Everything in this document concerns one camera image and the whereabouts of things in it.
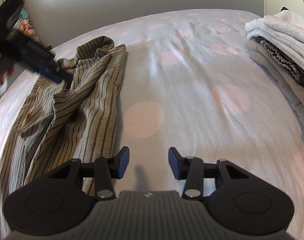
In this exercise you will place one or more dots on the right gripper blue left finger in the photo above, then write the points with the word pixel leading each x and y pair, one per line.
pixel 121 162

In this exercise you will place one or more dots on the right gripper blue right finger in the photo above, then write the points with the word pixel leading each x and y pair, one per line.
pixel 179 165

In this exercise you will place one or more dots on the brown striped shirt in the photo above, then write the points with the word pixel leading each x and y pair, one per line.
pixel 58 122

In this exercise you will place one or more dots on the folded grey and white clothes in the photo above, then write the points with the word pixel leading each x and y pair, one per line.
pixel 277 43

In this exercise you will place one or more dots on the plush toys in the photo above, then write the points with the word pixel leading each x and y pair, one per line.
pixel 24 25

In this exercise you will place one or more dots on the pink dotted bed sheet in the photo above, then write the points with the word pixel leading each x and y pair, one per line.
pixel 189 83

